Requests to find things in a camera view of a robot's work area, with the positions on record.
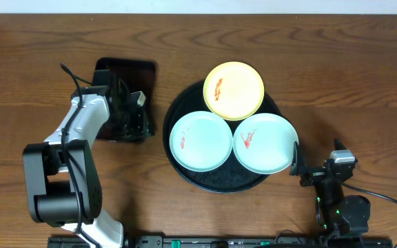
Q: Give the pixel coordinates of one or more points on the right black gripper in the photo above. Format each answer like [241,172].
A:
[298,169]

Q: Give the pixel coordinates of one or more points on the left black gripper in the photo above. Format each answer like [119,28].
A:
[129,122]

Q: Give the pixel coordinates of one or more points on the light blue plate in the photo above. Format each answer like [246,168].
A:
[264,143]
[200,141]

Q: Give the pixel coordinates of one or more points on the yellow plate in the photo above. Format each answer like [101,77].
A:
[233,90]

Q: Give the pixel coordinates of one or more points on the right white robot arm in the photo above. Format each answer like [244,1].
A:
[345,218]

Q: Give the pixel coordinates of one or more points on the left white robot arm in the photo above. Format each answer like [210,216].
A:
[63,186]

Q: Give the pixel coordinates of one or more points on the dark rectangular tray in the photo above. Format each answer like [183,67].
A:
[139,76]

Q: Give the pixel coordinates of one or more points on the round black serving tray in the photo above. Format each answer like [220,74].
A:
[231,176]

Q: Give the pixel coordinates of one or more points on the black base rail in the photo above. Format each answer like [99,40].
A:
[283,241]

